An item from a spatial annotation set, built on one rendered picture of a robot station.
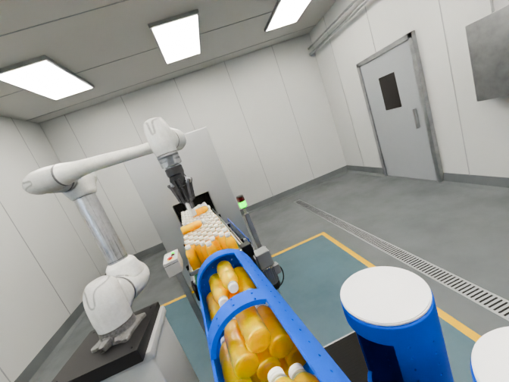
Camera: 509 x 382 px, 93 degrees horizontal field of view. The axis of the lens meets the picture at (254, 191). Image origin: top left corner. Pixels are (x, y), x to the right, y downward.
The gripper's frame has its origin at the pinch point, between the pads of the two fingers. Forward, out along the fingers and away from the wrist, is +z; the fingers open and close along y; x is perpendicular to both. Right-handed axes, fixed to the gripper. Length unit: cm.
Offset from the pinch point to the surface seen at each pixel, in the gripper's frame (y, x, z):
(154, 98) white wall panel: -280, 365, -173
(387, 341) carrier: 66, -22, 49
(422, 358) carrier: 74, -21, 57
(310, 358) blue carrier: 53, -48, 26
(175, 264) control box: -53, 26, 40
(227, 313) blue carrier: 28, -37, 24
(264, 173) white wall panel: -137, 458, 66
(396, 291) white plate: 72, -9, 43
